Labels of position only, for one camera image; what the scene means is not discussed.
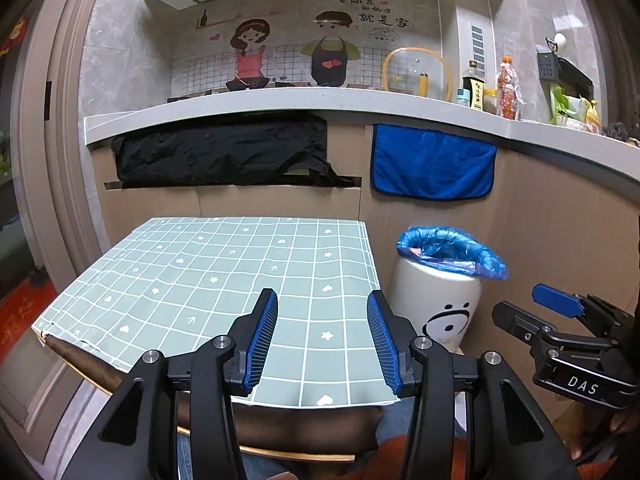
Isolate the orange capped plastic bottle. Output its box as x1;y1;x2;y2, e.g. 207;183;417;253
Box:
497;55;524;120

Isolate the white smiley trash bin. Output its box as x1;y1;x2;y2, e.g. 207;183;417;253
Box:
385;258;482;351

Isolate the green plastic item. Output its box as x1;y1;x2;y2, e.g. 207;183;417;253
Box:
550;84;601;134

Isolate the cartoon couple wall sticker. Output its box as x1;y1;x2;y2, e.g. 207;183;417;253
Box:
171;0;442;96

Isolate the dark sauce bottle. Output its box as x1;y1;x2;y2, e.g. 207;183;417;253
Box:
462;60;485;110

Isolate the small teal container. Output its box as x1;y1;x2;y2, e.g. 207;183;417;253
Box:
456;88;471;107

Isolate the black dish rack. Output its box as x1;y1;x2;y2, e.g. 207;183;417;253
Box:
537;32;593;100

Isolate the black hanging cloth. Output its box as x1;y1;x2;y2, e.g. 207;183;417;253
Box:
111;110;359;188

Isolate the person right hand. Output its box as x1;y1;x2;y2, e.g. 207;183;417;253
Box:
567;406;639;460

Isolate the blue hanging towel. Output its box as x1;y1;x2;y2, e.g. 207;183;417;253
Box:
370;124;498;202

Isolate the green grid table mat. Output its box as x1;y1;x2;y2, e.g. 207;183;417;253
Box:
32;217;395;410

